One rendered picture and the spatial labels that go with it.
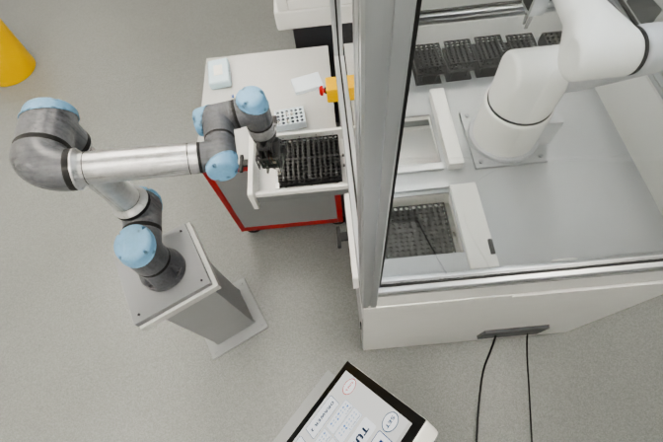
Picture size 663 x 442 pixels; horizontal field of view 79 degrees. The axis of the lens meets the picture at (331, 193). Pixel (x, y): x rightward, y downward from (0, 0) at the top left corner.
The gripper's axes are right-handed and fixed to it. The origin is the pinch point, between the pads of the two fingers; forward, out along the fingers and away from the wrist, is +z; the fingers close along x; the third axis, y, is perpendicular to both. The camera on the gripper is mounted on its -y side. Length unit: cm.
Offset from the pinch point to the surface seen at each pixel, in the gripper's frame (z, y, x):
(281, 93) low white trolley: 22, -52, -4
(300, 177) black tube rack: 8.1, 0.5, 6.6
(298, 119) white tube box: 18.5, -33.3, 4.2
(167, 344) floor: 98, 39, -73
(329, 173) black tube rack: 7.9, -0.2, 16.6
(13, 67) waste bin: 85, -156, -215
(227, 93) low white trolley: 22, -54, -28
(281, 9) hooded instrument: 6, -87, -2
